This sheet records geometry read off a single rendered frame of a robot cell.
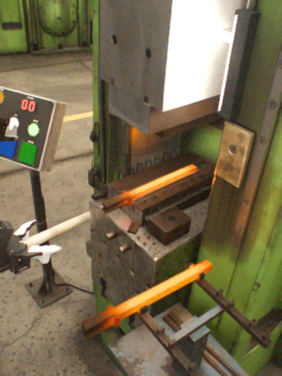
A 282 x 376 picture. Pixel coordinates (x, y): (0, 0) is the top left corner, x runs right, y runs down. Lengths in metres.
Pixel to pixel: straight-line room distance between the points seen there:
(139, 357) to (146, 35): 0.93
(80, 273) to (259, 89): 1.72
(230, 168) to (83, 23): 5.24
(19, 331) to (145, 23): 1.68
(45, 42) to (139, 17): 5.08
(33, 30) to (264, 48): 5.23
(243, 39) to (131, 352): 0.95
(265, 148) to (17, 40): 5.31
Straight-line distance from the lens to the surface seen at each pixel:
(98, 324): 1.03
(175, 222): 1.29
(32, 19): 6.03
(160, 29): 1.03
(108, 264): 1.57
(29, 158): 1.58
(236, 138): 1.08
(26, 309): 2.31
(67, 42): 6.21
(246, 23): 0.99
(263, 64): 1.02
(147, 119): 1.14
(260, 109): 1.04
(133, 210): 1.36
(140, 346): 1.32
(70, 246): 2.60
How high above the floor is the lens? 1.82
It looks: 36 degrees down
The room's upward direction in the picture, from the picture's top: 4 degrees clockwise
